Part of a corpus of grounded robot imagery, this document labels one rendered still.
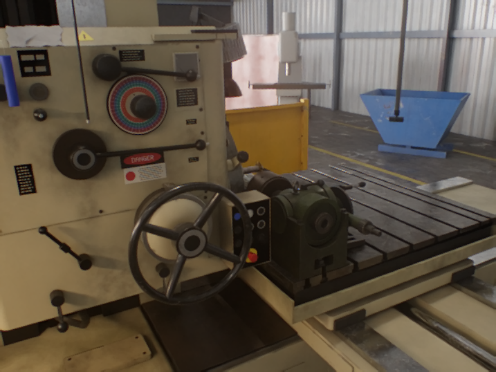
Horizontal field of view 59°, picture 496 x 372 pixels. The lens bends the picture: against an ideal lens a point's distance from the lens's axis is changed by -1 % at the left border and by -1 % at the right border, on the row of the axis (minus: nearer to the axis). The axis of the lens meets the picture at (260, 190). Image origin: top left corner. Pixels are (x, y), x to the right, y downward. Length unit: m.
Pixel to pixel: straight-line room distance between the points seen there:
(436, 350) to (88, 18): 1.90
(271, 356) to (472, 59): 8.19
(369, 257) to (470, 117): 7.81
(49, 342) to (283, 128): 3.06
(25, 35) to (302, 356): 1.67
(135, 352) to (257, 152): 2.80
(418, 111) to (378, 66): 3.89
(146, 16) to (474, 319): 1.91
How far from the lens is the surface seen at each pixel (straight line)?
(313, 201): 1.65
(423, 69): 10.26
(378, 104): 7.66
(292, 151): 4.64
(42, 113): 1.27
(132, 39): 1.39
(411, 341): 1.97
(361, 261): 1.88
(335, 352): 1.89
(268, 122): 4.42
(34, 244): 1.44
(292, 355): 2.14
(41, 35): 1.36
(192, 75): 1.36
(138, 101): 1.29
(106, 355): 2.07
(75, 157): 1.29
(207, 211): 1.29
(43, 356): 2.21
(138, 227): 1.21
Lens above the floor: 1.87
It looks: 19 degrees down
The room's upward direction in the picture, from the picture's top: 1 degrees counter-clockwise
